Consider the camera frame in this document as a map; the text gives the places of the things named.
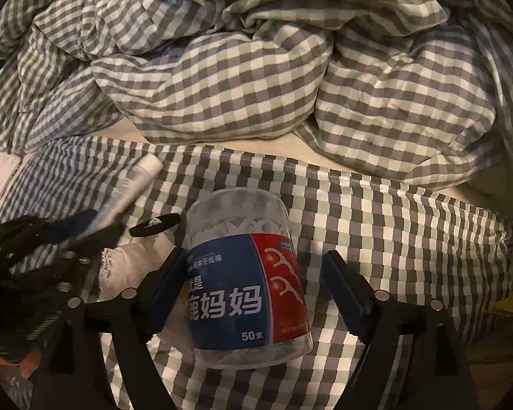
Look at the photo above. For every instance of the white card packet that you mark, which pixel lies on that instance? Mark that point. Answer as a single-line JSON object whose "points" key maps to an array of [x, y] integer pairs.
{"points": [[9, 165]]}

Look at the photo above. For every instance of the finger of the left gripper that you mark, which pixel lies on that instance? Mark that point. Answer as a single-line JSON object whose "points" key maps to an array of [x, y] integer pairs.
{"points": [[20, 237]]}

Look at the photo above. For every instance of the person's left hand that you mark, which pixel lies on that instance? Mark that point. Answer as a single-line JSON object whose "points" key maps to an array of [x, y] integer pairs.
{"points": [[25, 367]]}

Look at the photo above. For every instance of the crumpled white tissue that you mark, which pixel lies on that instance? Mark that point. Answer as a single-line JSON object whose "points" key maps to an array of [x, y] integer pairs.
{"points": [[126, 266]]}

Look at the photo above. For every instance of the white tube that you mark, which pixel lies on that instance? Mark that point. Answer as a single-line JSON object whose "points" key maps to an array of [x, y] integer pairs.
{"points": [[127, 191]]}

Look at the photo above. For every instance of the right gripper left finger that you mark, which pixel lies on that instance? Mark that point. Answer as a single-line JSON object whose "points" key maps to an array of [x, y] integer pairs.
{"points": [[72, 373]]}

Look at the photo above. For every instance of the gingham checked bed sheet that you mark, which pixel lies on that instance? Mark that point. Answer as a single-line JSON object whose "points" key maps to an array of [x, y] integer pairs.
{"points": [[413, 242]]}

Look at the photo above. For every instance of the floss pick plastic jar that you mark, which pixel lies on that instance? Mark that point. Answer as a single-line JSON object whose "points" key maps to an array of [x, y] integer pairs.
{"points": [[246, 301]]}

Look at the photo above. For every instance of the gingham checked duvet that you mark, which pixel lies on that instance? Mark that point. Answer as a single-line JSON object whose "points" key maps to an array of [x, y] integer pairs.
{"points": [[414, 90]]}

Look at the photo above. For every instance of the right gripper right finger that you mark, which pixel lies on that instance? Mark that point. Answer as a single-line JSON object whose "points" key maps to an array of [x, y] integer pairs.
{"points": [[437, 376]]}

